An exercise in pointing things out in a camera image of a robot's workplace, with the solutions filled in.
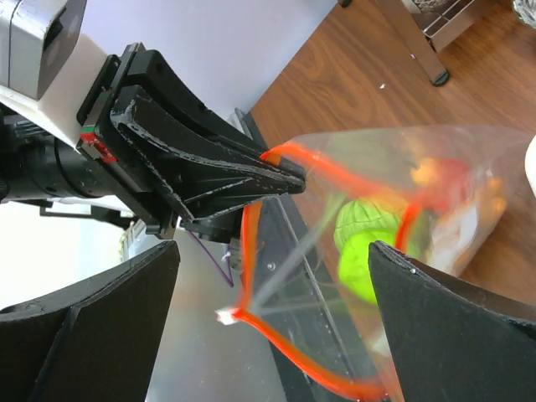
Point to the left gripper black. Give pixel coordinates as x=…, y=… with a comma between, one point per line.
x=126, y=125

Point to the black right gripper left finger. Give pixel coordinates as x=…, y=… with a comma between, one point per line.
x=95, y=340

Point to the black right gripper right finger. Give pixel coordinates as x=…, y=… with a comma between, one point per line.
x=449, y=339

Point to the large green cabbage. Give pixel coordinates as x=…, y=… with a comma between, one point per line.
x=359, y=223

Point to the clear zip top bag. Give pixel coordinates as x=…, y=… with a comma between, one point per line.
x=342, y=166

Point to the red bell pepper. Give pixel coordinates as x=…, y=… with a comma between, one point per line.
x=443, y=179

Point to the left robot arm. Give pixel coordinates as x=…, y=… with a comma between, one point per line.
x=142, y=135

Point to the metal dish rack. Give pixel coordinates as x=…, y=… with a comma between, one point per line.
x=427, y=27

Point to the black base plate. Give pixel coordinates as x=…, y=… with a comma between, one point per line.
x=311, y=316

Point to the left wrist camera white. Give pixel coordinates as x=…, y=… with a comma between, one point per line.
x=37, y=37

